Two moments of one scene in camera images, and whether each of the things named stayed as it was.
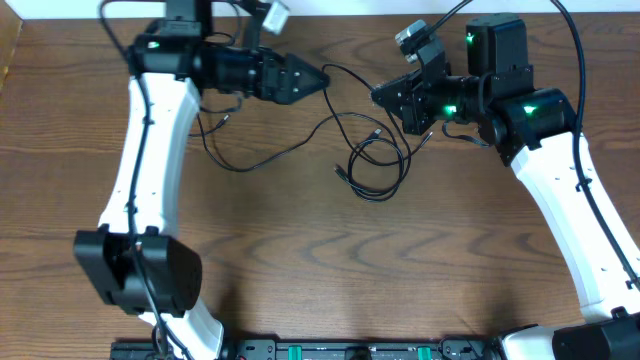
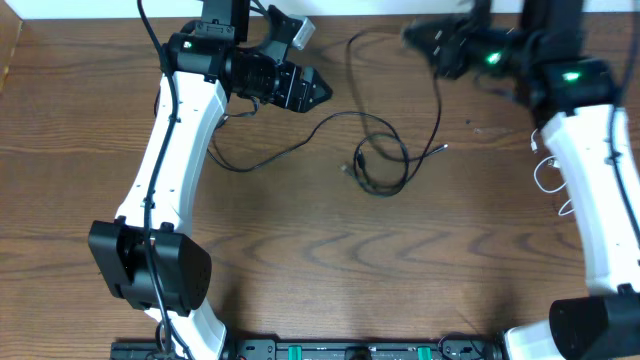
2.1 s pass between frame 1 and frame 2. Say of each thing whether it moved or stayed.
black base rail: stayed
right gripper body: moved
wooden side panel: stayed
